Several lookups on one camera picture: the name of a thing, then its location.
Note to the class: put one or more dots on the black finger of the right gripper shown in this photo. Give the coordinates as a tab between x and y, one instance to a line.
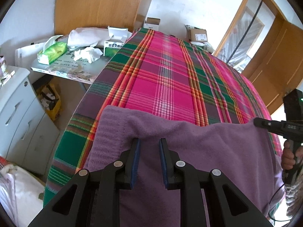
270	125

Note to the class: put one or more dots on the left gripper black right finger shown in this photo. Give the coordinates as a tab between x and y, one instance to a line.
206	198

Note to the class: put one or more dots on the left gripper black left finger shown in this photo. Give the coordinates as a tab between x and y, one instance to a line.
93	198

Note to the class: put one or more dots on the purple fleece sweater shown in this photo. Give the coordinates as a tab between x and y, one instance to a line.
242	152

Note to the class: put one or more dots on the right floral sleeve forearm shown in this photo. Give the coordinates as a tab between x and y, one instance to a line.
294	196

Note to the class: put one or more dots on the person's right hand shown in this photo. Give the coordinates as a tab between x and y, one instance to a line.
287	159

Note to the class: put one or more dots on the wooden door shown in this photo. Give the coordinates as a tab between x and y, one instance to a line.
276	68

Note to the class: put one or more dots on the floral white bedsheet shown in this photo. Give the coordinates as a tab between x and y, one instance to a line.
21	193

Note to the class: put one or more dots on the grey drawer cabinet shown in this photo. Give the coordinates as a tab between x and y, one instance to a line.
28	135

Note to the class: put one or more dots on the pink plaid bed cover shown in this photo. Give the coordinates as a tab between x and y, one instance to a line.
161	75

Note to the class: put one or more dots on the yellow bag under table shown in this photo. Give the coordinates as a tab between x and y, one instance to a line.
50	100

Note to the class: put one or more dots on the brown cardboard box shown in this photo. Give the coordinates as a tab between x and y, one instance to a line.
195	34

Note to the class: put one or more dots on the glass side table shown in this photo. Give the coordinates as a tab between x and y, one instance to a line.
65	67

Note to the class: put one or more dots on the green medicine box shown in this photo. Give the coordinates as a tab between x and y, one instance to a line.
111	47

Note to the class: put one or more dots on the crumpled white tissues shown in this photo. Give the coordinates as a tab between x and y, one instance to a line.
90	54

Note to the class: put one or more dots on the small white cardboard box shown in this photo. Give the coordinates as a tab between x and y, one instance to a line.
152	23

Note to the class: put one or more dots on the green tissue pack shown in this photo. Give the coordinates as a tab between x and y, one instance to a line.
52	50

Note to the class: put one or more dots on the wooden wardrobe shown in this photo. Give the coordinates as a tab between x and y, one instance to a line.
72	14

